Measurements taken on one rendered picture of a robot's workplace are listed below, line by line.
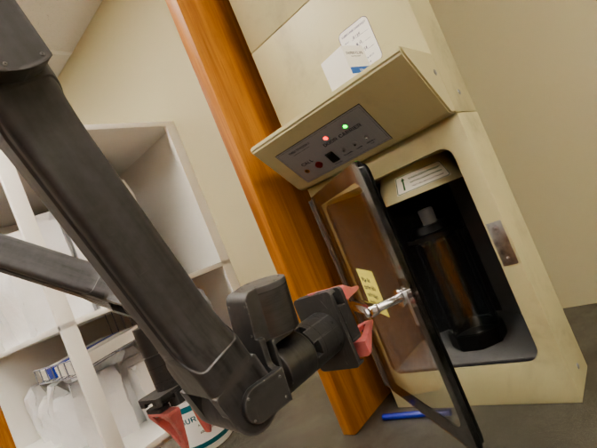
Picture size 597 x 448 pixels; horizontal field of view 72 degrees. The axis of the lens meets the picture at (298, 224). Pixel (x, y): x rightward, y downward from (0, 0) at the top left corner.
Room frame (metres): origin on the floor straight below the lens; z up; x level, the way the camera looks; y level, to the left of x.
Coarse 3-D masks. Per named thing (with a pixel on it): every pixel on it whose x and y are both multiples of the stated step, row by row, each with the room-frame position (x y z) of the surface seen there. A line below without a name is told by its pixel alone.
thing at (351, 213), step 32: (320, 192) 0.72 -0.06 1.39; (352, 192) 0.57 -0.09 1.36; (352, 224) 0.63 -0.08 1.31; (384, 224) 0.51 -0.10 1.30; (352, 256) 0.69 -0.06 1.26; (384, 256) 0.55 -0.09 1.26; (384, 288) 0.60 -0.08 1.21; (416, 288) 0.51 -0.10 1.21; (384, 320) 0.66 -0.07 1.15; (416, 320) 0.53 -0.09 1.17; (384, 352) 0.74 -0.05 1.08; (416, 352) 0.58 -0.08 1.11; (416, 384) 0.64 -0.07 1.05; (448, 384) 0.52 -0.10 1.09; (448, 416) 0.56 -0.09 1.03
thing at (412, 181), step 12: (432, 156) 0.72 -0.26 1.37; (444, 156) 0.73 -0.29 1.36; (408, 168) 0.73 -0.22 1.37; (420, 168) 0.72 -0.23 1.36; (432, 168) 0.71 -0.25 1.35; (444, 168) 0.71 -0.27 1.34; (456, 168) 0.72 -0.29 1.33; (384, 180) 0.77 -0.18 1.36; (396, 180) 0.74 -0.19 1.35; (408, 180) 0.72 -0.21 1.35; (420, 180) 0.71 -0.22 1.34; (432, 180) 0.70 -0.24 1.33; (444, 180) 0.70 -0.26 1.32; (384, 192) 0.77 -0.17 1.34; (396, 192) 0.73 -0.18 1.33; (408, 192) 0.72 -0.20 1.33; (420, 192) 0.70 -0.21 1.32
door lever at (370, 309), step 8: (392, 296) 0.55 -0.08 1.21; (400, 296) 0.55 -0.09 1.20; (352, 304) 0.61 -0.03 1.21; (360, 304) 0.58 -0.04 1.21; (368, 304) 0.56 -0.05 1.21; (376, 304) 0.54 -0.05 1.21; (384, 304) 0.55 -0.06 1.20; (392, 304) 0.55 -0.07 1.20; (400, 304) 0.56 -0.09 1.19; (360, 312) 0.58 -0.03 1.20; (368, 312) 0.54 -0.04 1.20; (376, 312) 0.54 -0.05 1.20
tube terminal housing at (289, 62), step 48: (336, 0) 0.69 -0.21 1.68; (384, 0) 0.64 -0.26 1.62; (288, 48) 0.77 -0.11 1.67; (336, 48) 0.71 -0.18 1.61; (384, 48) 0.66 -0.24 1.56; (432, 48) 0.63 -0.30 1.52; (288, 96) 0.80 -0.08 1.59; (432, 144) 0.65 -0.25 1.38; (480, 144) 0.65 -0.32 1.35; (480, 192) 0.63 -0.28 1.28; (528, 240) 0.68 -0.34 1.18; (528, 288) 0.62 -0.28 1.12; (480, 384) 0.71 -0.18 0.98; (528, 384) 0.66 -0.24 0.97; (576, 384) 0.62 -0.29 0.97
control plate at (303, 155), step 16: (352, 112) 0.63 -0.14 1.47; (320, 128) 0.66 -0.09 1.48; (336, 128) 0.66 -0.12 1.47; (352, 128) 0.65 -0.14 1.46; (368, 128) 0.65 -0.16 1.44; (304, 144) 0.70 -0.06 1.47; (320, 144) 0.69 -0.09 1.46; (336, 144) 0.69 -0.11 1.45; (352, 144) 0.68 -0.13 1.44; (368, 144) 0.68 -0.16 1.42; (288, 160) 0.74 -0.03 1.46; (304, 160) 0.73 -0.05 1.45; (320, 160) 0.72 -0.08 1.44; (304, 176) 0.77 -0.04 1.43
